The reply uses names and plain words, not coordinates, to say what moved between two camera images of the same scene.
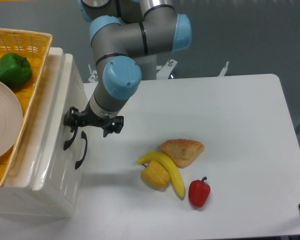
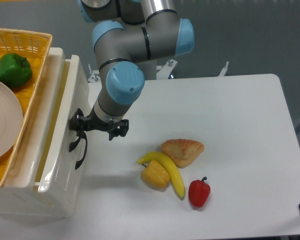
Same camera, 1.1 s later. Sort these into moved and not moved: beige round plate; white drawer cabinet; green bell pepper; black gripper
Moved: black gripper
Not moved: green bell pepper; white drawer cabinet; beige round plate
